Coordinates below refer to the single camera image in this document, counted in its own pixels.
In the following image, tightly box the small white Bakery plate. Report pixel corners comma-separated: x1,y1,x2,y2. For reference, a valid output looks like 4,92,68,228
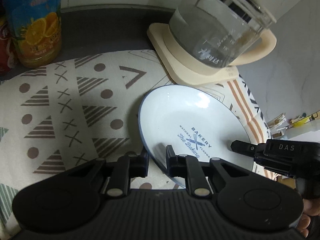
138,85,254,174

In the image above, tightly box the person's right hand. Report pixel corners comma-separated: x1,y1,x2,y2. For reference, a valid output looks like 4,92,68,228
297,199,320,238

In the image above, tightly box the cream kettle base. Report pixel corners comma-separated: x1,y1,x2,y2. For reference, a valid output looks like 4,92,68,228
147,23,239,87

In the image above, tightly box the patterned fringed table cloth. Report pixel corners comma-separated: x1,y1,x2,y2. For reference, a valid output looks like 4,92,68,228
0,49,272,235

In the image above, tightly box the lower red drink can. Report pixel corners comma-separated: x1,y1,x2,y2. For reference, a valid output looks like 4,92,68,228
0,17,18,76

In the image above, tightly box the orange juice bottle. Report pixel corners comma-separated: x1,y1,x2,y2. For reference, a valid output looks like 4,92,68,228
3,0,62,68

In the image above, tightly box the glass kettle cream handle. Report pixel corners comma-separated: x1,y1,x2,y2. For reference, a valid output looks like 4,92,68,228
169,0,277,68

